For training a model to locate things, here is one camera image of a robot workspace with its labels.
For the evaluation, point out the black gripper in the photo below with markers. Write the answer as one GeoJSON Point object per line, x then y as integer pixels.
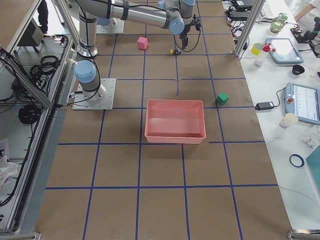
{"type": "Point", "coordinates": [186, 31]}

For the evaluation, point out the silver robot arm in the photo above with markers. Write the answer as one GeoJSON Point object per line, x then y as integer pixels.
{"type": "Point", "coordinates": [175, 15]}
{"type": "Point", "coordinates": [86, 70]}

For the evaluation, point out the yellow tape roll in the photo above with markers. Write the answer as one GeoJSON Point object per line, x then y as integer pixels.
{"type": "Point", "coordinates": [256, 48]}

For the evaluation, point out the clear plastic bottle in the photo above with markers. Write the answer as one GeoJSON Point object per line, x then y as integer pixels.
{"type": "Point", "coordinates": [264, 52]}

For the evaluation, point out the pink plastic bin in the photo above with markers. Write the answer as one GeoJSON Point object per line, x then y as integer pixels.
{"type": "Point", "coordinates": [170, 121]}

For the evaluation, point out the green glass bottle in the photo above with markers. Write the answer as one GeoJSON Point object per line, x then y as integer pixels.
{"type": "Point", "coordinates": [278, 23]}

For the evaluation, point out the far teach pendant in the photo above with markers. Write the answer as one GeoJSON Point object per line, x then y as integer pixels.
{"type": "Point", "coordinates": [285, 52]}

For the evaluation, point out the teach pendant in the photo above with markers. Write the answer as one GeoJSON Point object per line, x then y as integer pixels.
{"type": "Point", "coordinates": [303, 101]}
{"type": "Point", "coordinates": [285, 52]}

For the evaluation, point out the black power adapter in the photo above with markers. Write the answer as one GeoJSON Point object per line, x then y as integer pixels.
{"type": "Point", "coordinates": [262, 106]}

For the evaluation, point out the black bowl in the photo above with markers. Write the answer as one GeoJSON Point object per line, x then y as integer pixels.
{"type": "Point", "coordinates": [297, 70]}

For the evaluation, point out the near teach pendant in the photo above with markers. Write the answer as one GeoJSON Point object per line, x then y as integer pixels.
{"type": "Point", "coordinates": [303, 101]}

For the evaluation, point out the blue tape roll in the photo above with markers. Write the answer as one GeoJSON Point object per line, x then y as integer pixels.
{"type": "Point", "coordinates": [296, 161]}

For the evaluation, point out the teal notebook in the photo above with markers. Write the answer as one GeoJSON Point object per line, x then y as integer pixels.
{"type": "Point", "coordinates": [313, 162]}

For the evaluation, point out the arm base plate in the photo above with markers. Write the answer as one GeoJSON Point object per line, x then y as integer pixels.
{"type": "Point", "coordinates": [91, 101]}
{"type": "Point", "coordinates": [109, 26]}

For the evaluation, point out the aluminium frame post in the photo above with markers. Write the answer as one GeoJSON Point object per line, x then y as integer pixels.
{"type": "Point", "coordinates": [253, 15]}

